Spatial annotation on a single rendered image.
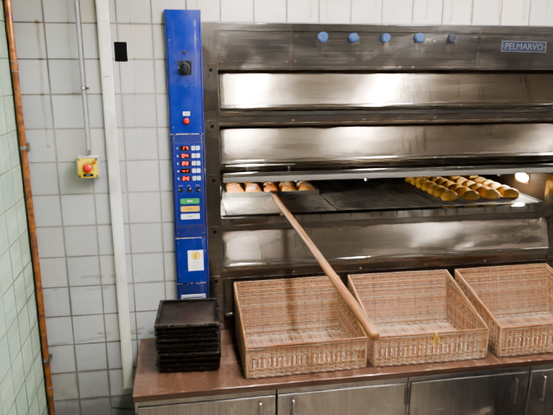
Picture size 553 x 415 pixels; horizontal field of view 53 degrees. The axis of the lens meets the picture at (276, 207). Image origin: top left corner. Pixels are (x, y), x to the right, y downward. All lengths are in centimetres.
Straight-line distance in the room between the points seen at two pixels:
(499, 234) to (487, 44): 101
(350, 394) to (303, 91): 141
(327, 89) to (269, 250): 85
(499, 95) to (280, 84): 112
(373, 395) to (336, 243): 77
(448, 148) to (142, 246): 162
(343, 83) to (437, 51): 50
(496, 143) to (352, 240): 90
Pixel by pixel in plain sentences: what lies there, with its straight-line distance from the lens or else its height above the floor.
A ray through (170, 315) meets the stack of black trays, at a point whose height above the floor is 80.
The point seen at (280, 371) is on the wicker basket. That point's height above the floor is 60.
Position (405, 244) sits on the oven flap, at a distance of 304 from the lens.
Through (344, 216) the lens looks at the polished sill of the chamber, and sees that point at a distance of 289.
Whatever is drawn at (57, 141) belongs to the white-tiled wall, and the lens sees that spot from 276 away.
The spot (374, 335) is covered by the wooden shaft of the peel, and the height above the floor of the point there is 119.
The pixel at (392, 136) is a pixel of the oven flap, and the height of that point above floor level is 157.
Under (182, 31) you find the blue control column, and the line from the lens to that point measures 265.
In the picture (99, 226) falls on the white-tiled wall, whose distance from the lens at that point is 281.
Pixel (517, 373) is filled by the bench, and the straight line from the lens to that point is 295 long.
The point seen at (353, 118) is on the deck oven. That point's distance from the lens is 282.
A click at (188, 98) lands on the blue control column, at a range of 265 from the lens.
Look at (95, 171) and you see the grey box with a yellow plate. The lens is 268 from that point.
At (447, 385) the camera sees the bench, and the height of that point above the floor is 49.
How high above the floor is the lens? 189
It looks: 14 degrees down
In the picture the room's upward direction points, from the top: straight up
